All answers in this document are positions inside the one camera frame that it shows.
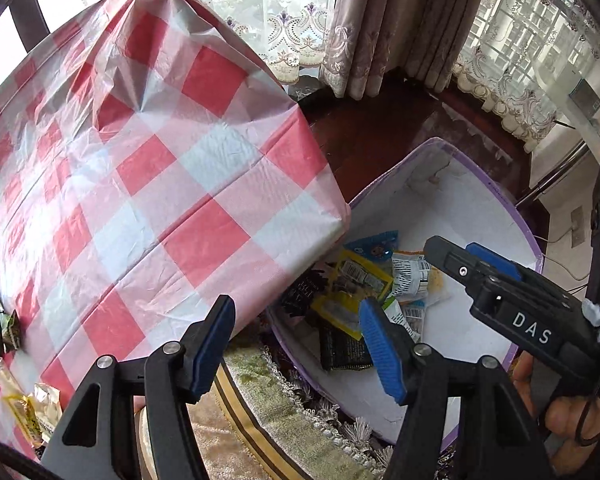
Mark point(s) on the striped plush sofa cover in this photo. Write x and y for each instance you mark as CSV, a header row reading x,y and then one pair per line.
x,y
257,422

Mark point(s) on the person right hand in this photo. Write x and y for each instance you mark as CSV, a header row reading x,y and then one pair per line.
x,y
561,419

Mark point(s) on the white lace curtain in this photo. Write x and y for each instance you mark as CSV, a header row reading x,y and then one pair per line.
x,y
489,48

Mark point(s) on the green garlic pea packet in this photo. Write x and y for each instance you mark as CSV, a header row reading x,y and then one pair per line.
x,y
11,331

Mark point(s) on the yellow snack packet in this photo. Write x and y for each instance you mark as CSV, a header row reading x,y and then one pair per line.
x,y
353,279

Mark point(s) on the black chocolate bar wrapper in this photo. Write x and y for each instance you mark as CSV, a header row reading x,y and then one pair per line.
x,y
335,349

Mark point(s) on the white orange snack packet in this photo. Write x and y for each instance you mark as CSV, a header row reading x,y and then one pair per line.
x,y
415,279

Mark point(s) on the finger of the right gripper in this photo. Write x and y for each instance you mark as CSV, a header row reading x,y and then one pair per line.
x,y
500,263
458,264

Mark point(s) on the pink curtain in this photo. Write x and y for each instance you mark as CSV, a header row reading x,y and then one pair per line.
x,y
367,38

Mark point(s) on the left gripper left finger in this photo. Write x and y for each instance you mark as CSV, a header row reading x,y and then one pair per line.
x,y
96,436

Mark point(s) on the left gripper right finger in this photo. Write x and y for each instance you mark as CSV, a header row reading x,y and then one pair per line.
x,y
497,438

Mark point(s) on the red white checkered tablecloth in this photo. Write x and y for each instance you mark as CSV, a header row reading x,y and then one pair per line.
x,y
149,163

